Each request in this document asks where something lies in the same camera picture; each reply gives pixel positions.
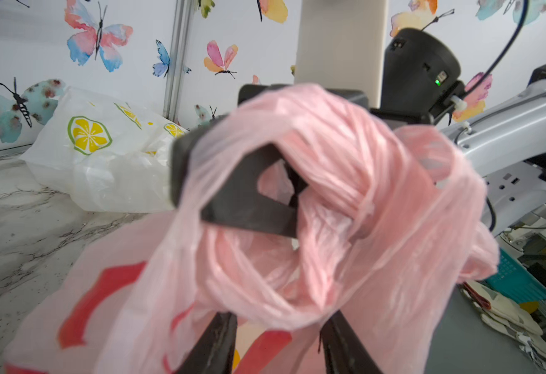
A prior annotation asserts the pink apple print plastic bag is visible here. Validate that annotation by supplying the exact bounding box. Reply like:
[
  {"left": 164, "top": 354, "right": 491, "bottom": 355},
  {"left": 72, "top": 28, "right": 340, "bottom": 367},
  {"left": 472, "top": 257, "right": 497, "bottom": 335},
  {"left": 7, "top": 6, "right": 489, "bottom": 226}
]
[{"left": 3, "top": 83, "right": 500, "bottom": 374}]

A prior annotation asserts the white lemon print plastic bag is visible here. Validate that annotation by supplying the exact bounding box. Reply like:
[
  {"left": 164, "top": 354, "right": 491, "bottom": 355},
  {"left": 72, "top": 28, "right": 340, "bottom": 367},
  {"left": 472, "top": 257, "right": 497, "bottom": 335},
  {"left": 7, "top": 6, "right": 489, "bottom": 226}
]
[{"left": 21, "top": 87, "right": 186, "bottom": 213}]

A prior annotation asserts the yellow orange fruit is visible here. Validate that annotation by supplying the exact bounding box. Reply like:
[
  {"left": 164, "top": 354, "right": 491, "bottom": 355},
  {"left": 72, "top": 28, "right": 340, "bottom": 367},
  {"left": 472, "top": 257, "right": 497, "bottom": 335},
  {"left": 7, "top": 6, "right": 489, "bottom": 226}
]
[{"left": 232, "top": 349, "right": 241, "bottom": 372}]

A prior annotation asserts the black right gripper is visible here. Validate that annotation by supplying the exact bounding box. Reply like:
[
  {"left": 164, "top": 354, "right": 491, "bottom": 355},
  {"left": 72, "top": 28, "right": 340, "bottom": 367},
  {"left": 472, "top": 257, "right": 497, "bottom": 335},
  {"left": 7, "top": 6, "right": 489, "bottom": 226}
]
[{"left": 171, "top": 84, "right": 432, "bottom": 238}]

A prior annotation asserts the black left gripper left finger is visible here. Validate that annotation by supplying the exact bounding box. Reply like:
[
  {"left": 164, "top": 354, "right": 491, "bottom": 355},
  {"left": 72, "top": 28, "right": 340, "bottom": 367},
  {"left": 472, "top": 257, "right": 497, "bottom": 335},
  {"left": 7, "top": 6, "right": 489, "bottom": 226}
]
[{"left": 176, "top": 313, "right": 238, "bottom": 374}]

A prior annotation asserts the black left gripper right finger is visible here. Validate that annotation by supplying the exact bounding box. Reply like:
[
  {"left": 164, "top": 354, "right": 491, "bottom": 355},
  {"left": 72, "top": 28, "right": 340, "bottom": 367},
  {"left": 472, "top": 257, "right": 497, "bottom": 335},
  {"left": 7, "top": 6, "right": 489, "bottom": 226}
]
[{"left": 319, "top": 311, "right": 382, "bottom": 374}]

